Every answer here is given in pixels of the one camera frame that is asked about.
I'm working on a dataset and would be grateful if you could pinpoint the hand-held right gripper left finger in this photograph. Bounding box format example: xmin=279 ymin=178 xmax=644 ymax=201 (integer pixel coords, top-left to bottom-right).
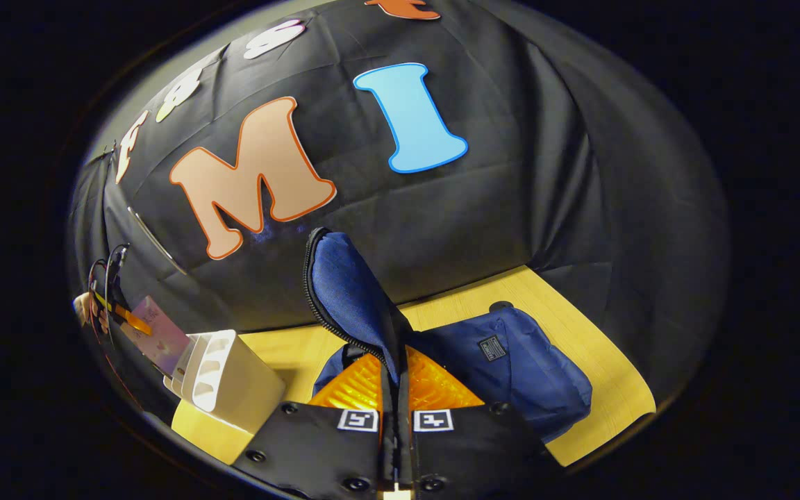
xmin=233 ymin=353 xmax=398 ymax=500

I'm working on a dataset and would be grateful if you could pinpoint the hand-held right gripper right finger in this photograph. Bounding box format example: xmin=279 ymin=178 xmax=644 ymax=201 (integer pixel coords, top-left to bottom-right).
xmin=401 ymin=347 xmax=560 ymax=500

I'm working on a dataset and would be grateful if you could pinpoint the pink book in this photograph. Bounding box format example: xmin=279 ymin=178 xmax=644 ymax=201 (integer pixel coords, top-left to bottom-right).
xmin=119 ymin=297 xmax=191 ymax=376

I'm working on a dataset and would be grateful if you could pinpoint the blue schoolbag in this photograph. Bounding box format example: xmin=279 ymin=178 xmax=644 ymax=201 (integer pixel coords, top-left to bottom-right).
xmin=303 ymin=227 xmax=593 ymax=445

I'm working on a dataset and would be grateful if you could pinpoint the white bookshelf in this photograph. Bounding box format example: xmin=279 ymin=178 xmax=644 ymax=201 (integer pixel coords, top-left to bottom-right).
xmin=164 ymin=330 xmax=286 ymax=435

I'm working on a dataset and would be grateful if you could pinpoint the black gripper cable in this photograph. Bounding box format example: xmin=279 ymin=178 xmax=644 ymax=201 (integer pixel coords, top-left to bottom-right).
xmin=87 ymin=243 xmax=131 ymax=348

